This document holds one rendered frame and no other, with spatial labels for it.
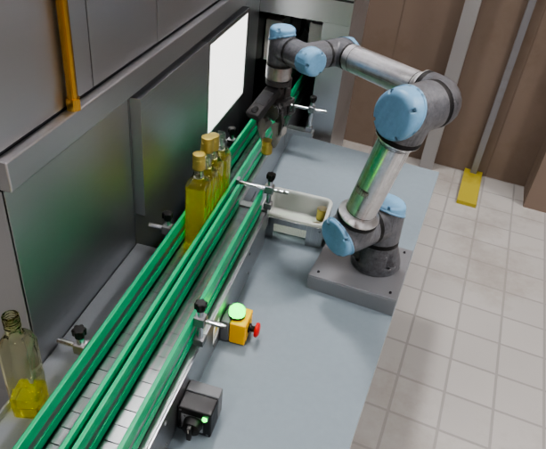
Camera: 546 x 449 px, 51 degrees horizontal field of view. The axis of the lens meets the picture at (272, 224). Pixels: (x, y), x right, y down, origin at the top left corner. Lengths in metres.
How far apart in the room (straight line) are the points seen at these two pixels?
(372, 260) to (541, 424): 1.23
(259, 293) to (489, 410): 1.27
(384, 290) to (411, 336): 1.09
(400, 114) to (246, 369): 0.73
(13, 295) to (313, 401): 0.73
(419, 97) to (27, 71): 0.79
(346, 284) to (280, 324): 0.23
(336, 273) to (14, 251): 0.93
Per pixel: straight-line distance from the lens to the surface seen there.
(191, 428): 1.32
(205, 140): 1.55
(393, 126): 1.33
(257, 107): 1.68
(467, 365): 2.75
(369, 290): 1.69
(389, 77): 1.53
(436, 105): 1.35
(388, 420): 2.44
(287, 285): 1.74
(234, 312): 1.50
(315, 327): 1.63
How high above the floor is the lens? 1.90
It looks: 36 degrees down
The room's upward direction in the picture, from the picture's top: 7 degrees clockwise
